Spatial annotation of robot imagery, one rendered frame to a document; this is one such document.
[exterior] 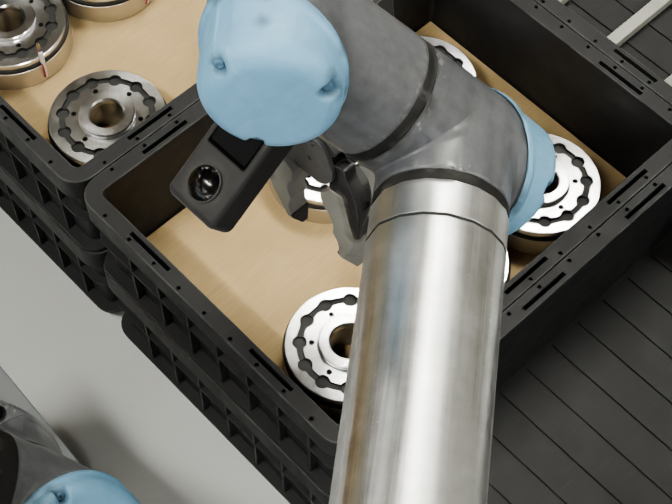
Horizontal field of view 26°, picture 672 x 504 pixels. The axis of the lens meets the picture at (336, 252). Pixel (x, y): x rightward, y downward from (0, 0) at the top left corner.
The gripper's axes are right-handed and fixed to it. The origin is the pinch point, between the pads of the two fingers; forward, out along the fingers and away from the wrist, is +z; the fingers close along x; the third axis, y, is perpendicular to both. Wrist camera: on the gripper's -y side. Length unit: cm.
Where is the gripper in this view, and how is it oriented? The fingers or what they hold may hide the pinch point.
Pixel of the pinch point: (321, 236)
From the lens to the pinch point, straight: 103.7
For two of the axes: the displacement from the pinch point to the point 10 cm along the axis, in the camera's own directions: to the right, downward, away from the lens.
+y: 7.2, -6.0, 3.5
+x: -6.9, -5.5, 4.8
